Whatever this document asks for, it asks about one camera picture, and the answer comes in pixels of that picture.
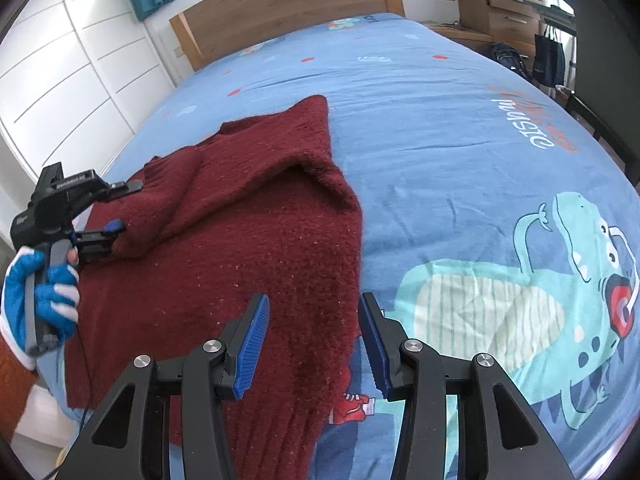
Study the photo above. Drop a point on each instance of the black backpack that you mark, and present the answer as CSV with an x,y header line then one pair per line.
x,y
507,57

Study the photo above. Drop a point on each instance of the white wardrobe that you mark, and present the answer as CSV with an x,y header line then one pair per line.
x,y
65,60

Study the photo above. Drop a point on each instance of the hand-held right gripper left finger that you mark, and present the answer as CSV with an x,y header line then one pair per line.
x,y
252,345

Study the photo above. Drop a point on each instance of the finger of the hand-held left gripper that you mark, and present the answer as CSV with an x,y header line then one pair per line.
x,y
97,242
125,187

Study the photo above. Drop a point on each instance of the person's left hand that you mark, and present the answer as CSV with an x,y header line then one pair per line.
x,y
12,300

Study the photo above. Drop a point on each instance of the dark red knitted sweater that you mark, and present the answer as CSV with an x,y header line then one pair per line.
x,y
250,235

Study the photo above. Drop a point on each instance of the wooden headboard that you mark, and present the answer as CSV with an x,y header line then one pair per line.
x,y
280,0

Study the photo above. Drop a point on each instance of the black tote bag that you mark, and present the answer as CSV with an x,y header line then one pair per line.
x,y
547,60

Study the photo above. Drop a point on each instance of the wooden nightstand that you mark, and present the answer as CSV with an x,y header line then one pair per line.
x,y
460,35

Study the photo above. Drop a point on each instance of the wooden drawer unit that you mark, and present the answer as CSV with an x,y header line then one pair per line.
x,y
500,15

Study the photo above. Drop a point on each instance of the blue dinosaur print bed sheet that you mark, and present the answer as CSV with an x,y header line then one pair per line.
x,y
440,160

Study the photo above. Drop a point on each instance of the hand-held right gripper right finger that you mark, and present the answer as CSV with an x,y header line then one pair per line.
x,y
375,350

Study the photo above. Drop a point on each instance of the dark chair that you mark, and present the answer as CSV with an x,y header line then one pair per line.
x,y
605,60

